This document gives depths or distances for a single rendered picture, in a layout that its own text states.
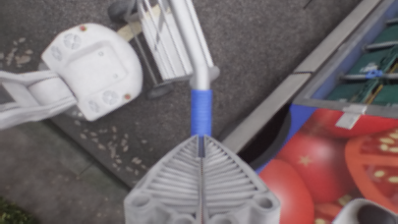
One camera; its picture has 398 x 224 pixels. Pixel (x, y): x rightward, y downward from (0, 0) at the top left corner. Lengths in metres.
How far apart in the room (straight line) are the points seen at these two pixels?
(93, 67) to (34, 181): 1.02
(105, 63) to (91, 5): 0.60
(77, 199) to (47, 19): 1.46
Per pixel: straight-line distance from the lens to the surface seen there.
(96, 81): 1.19
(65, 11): 1.67
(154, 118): 1.49
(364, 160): 0.95
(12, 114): 0.87
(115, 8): 1.34
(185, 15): 0.25
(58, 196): 1.78
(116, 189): 1.69
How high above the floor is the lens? 1.45
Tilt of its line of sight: 70 degrees down
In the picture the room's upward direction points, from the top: 108 degrees clockwise
